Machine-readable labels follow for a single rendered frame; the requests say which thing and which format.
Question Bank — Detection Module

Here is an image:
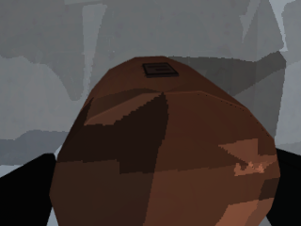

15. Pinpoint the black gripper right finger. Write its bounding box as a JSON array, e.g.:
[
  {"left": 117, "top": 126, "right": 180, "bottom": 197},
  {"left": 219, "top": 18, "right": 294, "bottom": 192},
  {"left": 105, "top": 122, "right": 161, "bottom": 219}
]
[{"left": 266, "top": 148, "right": 301, "bottom": 226}]

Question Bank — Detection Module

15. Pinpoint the brown cylinder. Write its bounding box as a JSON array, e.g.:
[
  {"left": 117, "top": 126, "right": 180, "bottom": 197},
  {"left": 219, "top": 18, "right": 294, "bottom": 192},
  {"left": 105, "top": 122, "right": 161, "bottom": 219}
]
[{"left": 49, "top": 56, "right": 281, "bottom": 226}]

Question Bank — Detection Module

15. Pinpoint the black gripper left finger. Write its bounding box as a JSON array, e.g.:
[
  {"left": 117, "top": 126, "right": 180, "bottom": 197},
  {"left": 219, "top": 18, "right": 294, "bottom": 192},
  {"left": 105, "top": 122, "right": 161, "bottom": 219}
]
[{"left": 0, "top": 153, "right": 56, "bottom": 226}]

